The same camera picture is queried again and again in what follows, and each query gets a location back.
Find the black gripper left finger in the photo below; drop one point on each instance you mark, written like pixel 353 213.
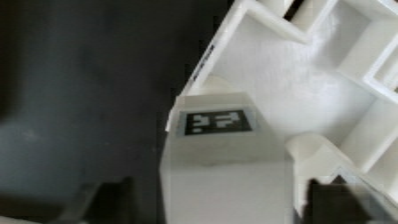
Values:
pixel 103 204

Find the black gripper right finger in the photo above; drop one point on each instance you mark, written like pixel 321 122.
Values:
pixel 332 207

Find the white small chair post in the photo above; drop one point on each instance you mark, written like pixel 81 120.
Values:
pixel 225 168

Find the white chair seat part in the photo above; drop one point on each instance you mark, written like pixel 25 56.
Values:
pixel 305 53

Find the white chair leg block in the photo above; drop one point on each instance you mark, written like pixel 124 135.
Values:
pixel 321 164

